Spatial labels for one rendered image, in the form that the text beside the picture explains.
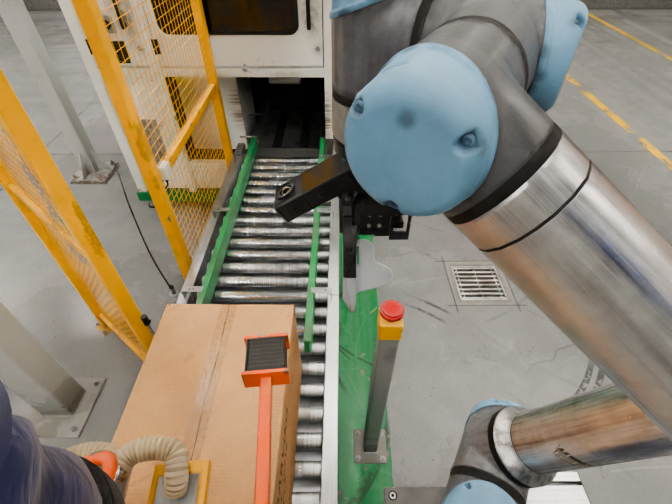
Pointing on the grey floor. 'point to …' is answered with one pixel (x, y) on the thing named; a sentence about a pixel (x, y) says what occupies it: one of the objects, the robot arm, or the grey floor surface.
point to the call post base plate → (369, 453)
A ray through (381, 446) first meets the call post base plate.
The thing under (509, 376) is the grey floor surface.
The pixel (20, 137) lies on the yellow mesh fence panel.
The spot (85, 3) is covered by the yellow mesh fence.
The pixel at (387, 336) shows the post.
